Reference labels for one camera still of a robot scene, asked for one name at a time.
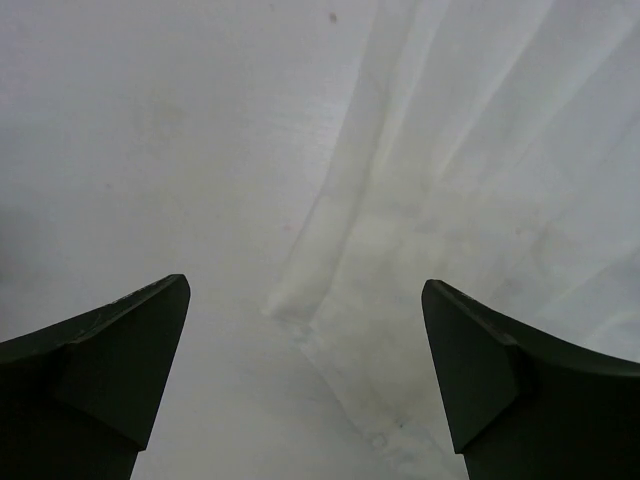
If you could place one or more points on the white pleated skirt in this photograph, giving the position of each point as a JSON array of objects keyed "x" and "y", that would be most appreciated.
[{"x": 493, "y": 145}]

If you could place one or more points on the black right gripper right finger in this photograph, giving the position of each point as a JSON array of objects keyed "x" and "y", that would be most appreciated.
[{"x": 523, "y": 404}]

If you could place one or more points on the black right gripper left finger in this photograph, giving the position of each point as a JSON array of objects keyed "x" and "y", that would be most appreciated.
[{"x": 79, "y": 398}]

